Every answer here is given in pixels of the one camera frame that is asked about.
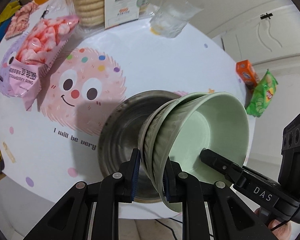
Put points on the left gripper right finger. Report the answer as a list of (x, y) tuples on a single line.
[(211, 211)]

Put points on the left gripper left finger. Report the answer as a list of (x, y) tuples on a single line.
[(91, 211)]

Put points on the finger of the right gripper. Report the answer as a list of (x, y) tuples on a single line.
[(232, 172)]

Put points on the green ceramic bowl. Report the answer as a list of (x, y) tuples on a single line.
[(217, 122), (152, 133)]

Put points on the steel bowl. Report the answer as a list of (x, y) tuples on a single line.
[(120, 133)]

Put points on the person's right hand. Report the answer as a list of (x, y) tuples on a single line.
[(282, 232)]

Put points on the cartoon printed tablecloth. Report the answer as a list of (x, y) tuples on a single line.
[(54, 145)]

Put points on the green Lays chips bag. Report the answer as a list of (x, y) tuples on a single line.
[(262, 95)]

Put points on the orange Ovaltine biscuit box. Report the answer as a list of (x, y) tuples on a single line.
[(247, 73)]

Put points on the clear plastic cup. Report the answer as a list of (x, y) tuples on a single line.
[(173, 16)]

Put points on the pink strawberry snack bag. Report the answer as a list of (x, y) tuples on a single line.
[(24, 69)]

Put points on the clear biscuit cracker package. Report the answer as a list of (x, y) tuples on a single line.
[(106, 13)]

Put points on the yellow cloth item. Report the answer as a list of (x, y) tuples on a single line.
[(6, 16)]

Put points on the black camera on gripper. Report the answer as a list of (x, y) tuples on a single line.
[(293, 154)]

